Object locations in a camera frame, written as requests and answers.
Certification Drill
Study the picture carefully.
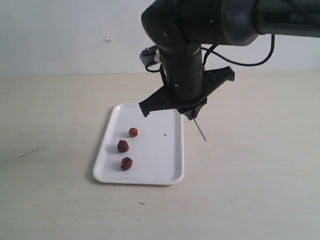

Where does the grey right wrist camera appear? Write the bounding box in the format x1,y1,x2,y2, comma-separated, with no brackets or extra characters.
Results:
139,45,161,67

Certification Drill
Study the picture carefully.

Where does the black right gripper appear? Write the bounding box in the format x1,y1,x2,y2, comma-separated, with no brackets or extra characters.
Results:
138,66,235,120

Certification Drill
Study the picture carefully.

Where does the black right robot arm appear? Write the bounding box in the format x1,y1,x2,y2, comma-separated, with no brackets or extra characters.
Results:
139,0,320,120

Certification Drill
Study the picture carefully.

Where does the red berry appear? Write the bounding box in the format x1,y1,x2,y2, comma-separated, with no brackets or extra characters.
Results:
128,127,139,138
117,139,129,153
121,157,133,171

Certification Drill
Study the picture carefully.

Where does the red berry bottom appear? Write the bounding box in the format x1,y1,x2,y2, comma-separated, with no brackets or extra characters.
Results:
121,157,133,171

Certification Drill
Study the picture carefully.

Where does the white rectangular plastic tray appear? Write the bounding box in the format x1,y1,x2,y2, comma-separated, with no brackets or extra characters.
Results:
92,103,185,186

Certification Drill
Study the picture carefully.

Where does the red berry top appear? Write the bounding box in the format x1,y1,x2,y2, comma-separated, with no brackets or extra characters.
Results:
128,127,139,138

